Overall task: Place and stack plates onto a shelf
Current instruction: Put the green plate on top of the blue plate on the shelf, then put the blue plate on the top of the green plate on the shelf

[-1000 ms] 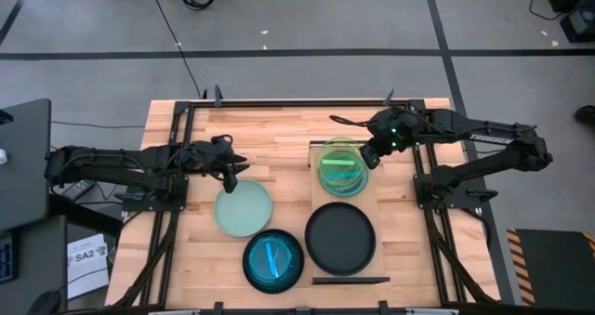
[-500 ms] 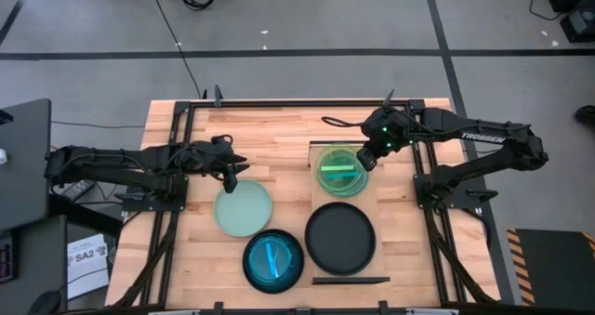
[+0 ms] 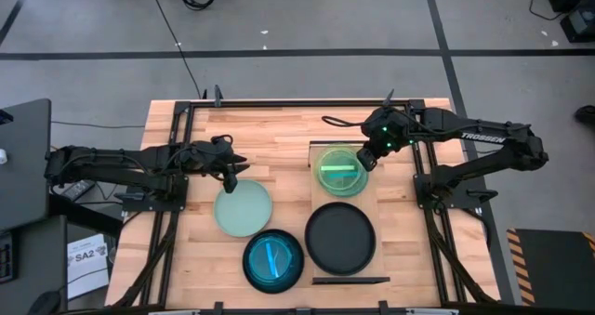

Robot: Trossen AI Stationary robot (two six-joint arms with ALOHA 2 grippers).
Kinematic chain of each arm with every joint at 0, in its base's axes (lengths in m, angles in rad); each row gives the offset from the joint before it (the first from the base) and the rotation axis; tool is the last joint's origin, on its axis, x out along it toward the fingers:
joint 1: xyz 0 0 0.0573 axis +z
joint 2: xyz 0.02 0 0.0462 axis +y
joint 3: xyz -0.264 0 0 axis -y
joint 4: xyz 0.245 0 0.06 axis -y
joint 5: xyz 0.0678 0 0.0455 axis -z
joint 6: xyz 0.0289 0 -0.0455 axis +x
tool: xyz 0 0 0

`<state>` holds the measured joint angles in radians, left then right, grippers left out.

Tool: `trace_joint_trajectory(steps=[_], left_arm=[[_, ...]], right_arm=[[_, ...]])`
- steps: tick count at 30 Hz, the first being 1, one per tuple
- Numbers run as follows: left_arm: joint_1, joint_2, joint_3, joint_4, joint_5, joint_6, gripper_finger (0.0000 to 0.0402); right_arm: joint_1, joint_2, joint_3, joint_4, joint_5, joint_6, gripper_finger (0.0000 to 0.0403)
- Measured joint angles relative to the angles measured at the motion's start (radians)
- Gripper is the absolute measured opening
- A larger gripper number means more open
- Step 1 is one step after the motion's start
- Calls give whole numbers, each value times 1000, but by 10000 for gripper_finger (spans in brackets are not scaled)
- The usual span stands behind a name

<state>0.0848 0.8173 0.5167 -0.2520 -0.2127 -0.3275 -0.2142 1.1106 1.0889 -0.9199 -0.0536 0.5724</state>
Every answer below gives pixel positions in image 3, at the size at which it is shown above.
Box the long black cable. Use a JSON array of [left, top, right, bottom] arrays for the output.
[[147, 0, 208, 100]]

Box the black equipment case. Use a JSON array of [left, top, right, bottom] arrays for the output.
[[544, 0, 595, 45]]

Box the blue transparent plate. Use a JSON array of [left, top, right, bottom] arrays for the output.
[[247, 234, 298, 288], [320, 147, 364, 194]]

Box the white printed paper sheet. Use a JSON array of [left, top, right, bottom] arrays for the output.
[[66, 233, 111, 301]]

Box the black computer mouse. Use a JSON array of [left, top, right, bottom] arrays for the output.
[[26, 290, 62, 315]]

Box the black power adapter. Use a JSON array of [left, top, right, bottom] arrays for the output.
[[59, 178, 98, 203]]

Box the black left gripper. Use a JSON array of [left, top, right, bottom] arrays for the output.
[[178, 139, 252, 180]]

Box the blue-lit device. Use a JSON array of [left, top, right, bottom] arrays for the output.
[[0, 232, 19, 284]]

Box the dark grey side table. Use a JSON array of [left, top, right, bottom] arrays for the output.
[[0, 215, 71, 315]]

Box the sage green plate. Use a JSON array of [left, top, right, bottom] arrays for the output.
[[212, 178, 273, 239]]

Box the black mat with hazard stripes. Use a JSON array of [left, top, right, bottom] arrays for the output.
[[505, 227, 595, 310]]

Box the person's shoe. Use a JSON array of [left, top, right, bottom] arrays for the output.
[[574, 104, 595, 126]]

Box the green transparent plate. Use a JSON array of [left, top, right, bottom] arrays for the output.
[[315, 142, 370, 199]]

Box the teal bowl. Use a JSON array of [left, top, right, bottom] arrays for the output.
[[242, 228, 306, 295]]

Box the black aluminium rig frame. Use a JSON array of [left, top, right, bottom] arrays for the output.
[[111, 98, 501, 315]]

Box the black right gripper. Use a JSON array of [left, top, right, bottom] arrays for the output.
[[360, 105, 418, 155]]

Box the black plate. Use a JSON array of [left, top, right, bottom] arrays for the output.
[[304, 201, 377, 277]]

